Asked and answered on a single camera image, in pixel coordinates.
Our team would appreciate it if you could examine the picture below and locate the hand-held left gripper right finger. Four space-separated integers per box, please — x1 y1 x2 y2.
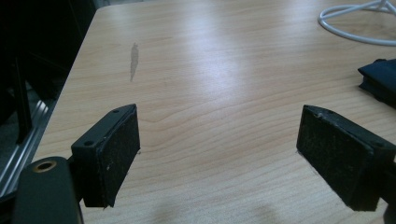
295 104 396 212

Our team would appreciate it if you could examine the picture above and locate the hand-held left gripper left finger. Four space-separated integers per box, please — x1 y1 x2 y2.
70 103 141 209

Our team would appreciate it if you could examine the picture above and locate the white wire rack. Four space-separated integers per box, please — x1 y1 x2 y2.
317 0 396 48

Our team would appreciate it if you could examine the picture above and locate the aluminium floor rail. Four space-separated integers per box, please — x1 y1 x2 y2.
0 99 58 198

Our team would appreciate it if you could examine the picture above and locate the black metal stand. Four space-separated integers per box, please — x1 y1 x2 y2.
11 54 33 145

